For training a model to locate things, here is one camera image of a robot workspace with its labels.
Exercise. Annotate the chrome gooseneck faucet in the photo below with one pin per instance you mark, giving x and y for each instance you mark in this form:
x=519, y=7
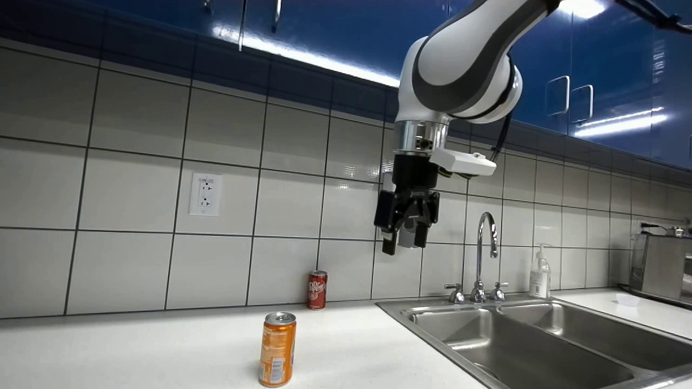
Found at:
x=477, y=266

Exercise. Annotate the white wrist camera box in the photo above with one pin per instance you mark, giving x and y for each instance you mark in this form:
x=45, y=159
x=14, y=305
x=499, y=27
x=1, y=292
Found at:
x=460, y=162

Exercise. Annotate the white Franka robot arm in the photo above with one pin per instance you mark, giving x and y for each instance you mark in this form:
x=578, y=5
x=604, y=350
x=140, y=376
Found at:
x=460, y=57

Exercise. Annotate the clear soap pump bottle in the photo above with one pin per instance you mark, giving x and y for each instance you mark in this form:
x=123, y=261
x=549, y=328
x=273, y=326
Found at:
x=538, y=276

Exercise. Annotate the red cola can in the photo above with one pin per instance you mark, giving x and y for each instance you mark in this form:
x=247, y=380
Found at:
x=315, y=290

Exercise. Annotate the white wall power outlet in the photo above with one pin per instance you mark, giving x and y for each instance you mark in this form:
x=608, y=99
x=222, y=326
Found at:
x=206, y=195

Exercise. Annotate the orange Fanta can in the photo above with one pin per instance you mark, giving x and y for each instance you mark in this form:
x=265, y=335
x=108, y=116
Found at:
x=277, y=349

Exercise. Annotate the stainless steel double sink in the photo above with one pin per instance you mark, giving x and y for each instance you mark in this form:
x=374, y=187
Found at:
x=519, y=338

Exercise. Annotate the stainless steel countertop appliance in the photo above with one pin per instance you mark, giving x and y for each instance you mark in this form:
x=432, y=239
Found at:
x=661, y=266

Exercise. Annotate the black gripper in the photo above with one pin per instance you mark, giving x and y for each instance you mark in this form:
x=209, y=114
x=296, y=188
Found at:
x=414, y=205

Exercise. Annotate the blue wall cabinets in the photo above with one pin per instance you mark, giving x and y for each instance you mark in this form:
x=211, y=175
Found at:
x=143, y=29

